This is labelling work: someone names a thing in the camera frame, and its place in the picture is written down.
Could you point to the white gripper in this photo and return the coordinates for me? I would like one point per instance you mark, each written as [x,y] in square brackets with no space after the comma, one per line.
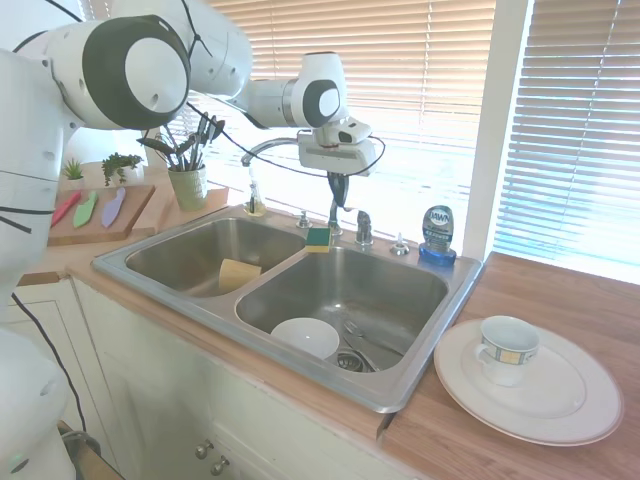
[335,155]

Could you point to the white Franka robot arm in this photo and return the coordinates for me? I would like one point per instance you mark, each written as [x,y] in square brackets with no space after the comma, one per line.
[140,70]

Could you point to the chrome gooseneck faucet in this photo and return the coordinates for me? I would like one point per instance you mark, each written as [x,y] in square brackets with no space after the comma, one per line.
[270,145]

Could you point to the chrome soap dispenser pump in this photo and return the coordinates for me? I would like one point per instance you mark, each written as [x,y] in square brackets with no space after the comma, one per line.
[303,220]

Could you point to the chrome side sprayer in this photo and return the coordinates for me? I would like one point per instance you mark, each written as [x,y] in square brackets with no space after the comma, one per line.
[364,227]

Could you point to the yellow and green sponge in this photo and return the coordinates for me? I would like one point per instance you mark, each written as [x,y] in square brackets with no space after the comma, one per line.
[318,241]

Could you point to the small chrome sink cap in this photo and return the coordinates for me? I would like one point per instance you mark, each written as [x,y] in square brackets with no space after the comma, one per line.
[400,246]

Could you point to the blue Dawn soap bottle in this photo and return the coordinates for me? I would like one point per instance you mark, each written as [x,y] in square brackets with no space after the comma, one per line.
[438,235]

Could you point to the stainless steel double sink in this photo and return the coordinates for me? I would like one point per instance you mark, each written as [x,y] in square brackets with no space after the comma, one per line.
[400,300]

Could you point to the black kitchen utensil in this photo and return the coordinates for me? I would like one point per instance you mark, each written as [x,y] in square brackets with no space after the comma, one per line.
[202,132]
[216,129]

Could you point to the wide wooden window blind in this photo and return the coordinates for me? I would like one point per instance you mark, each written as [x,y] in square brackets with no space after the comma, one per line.
[415,75]

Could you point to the green utensil holder pot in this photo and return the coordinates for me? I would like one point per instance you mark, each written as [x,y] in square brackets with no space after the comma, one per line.
[189,189]

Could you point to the white ceramic bowl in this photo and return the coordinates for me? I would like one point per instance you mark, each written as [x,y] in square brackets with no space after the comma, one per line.
[305,336]

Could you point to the silver table knife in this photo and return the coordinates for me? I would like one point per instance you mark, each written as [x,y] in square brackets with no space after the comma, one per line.
[372,346]

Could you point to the open metal sink drain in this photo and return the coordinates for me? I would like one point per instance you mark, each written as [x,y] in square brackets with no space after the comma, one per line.
[350,360]

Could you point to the wooden riser block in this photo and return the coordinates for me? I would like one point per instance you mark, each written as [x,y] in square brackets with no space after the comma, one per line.
[165,220]

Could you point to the dark leaf-shaped utensil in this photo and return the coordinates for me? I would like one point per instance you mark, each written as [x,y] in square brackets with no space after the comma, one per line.
[155,144]

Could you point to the wooden cutting board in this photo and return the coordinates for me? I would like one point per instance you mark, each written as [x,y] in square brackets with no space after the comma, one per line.
[130,205]

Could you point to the small leafy potted plant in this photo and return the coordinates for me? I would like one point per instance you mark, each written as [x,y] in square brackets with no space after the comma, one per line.
[120,164]

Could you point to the purple plastic knife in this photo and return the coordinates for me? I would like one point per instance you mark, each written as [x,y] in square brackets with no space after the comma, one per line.
[113,207]

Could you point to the white patterned tea cup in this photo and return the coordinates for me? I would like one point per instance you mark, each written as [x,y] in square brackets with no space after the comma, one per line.
[505,350]

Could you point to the narrow wooden window blind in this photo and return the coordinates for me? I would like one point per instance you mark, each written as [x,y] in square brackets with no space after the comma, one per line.
[580,125]

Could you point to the green plastic knife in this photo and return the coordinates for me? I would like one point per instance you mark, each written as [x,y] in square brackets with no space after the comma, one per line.
[86,211]

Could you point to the small spiky potted plant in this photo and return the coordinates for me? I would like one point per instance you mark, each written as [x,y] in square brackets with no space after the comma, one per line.
[73,171]

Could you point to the white kitchen cabinet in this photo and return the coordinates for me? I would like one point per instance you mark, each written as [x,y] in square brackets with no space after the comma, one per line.
[165,390]

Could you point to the red plastic knife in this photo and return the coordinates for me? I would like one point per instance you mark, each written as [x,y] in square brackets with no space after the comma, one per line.
[65,207]

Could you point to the round metal cabinet knob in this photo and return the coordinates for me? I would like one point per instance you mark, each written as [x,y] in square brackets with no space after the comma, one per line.
[202,450]
[219,466]

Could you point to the large white dinner plate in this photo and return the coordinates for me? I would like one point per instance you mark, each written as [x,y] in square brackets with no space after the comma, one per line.
[565,400]

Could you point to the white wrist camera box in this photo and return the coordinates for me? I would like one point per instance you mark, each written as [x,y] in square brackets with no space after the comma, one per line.
[353,132]

